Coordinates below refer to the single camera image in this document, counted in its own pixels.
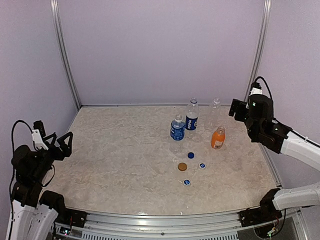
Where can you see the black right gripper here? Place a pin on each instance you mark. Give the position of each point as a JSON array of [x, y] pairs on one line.
[[238, 115]]

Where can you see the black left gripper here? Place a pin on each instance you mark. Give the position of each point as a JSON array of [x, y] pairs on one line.
[[66, 151]]

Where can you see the clear bottle blue label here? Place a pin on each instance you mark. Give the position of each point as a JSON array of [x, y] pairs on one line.
[[212, 115]]

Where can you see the orange juice bottle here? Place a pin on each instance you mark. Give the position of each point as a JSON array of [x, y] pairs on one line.
[[218, 138]]

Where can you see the water bottle blue cap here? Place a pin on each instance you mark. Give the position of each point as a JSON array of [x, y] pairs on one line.
[[191, 118]]

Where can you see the short bottle blue label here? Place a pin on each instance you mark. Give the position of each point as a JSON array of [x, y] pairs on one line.
[[177, 133]]

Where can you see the dark blue bottle cap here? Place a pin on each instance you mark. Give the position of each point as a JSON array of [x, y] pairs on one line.
[[190, 155]]

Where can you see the blue white bottle cap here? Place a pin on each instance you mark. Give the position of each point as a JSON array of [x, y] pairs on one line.
[[202, 165]]

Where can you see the gold juice bottle cap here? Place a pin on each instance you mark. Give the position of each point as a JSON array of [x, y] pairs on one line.
[[182, 166]]

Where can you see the white blue short-bottle cap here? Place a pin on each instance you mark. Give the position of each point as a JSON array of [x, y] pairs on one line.
[[186, 182]]

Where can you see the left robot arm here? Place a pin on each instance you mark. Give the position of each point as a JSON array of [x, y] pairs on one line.
[[34, 210]]

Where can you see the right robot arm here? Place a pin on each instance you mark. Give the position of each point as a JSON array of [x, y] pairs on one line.
[[258, 117]]

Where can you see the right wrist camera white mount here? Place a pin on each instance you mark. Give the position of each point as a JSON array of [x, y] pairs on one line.
[[255, 89]]

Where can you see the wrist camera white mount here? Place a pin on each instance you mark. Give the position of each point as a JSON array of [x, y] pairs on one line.
[[38, 134], [255, 89]]

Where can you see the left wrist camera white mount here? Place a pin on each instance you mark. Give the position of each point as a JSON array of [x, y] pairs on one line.
[[38, 134]]

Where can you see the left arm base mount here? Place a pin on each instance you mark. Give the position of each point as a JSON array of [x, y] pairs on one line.
[[67, 216]]

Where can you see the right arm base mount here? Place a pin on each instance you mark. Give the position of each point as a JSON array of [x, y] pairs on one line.
[[260, 212]]

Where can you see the aluminium corner post right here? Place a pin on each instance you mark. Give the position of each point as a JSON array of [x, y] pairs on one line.
[[260, 45]]

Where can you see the aluminium corner post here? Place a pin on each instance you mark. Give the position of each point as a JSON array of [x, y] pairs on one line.
[[260, 45], [57, 23]]

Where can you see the aluminium front rail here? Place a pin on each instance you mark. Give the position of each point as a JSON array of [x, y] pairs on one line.
[[230, 225]]

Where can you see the aluminium corner post left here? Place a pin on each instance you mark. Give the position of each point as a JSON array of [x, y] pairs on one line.
[[57, 23]]

